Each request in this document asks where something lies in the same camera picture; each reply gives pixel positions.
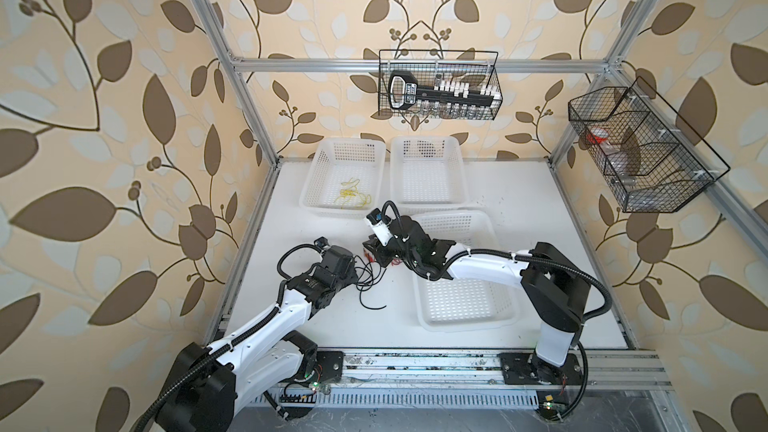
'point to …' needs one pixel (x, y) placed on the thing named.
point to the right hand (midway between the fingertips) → (367, 242)
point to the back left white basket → (345, 179)
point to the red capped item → (597, 135)
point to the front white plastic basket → (466, 304)
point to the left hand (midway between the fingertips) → (353, 266)
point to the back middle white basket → (427, 173)
